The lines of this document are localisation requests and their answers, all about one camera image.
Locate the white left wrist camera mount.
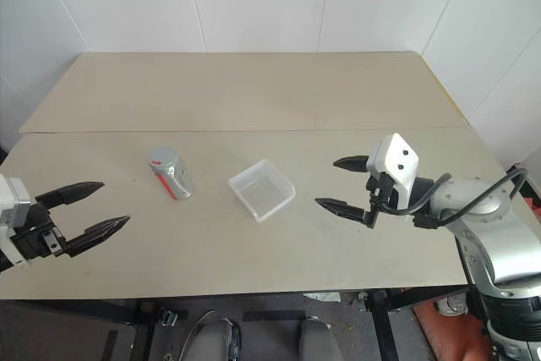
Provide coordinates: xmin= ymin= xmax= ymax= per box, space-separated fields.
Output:
xmin=0 ymin=173 xmax=34 ymax=268

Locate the clear plastic square container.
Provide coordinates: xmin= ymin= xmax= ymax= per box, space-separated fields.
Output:
xmin=227 ymin=158 xmax=297 ymax=224

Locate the white shoe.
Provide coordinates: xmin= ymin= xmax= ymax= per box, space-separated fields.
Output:
xmin=435 ymin=294 xmax=467 ymax=317

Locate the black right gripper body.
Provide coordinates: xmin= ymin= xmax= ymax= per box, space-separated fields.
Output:
xmin=362 ymin=170 xmax=402 ymax=231

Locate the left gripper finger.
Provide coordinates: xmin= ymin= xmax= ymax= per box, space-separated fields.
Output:
xmin=63 ymin=215 xmax=131 ymax=259
xmin=35 ymin=181 xmax=106 ymax=212

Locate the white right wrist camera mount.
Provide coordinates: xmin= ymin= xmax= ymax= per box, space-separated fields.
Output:
xmin=365 ymin=132 xmax=420 ymax=219

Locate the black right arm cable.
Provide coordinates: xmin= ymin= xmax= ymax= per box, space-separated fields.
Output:
xmin=377 ymin=166 xmax=530 ymax=231

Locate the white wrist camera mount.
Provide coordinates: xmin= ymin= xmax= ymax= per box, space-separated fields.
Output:
xmin=0 ymin=173 xmax=34 ymax=268
xmin=365 ymin=132 xmax=420 ymax=219

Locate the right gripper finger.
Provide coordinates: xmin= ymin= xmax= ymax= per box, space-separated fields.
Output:
xmin=332 ymin=155 xmax=374 ymax=175
xmin=314 ymin=196 xmax=367 ymax=223

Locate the orange red floor mat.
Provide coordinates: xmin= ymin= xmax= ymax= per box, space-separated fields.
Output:
xmin=412 ymin=291 xmax=498 ymax=361

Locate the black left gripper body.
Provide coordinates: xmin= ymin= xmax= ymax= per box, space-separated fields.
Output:
xmin=10 ymin=202 xmax=71 ymax=261

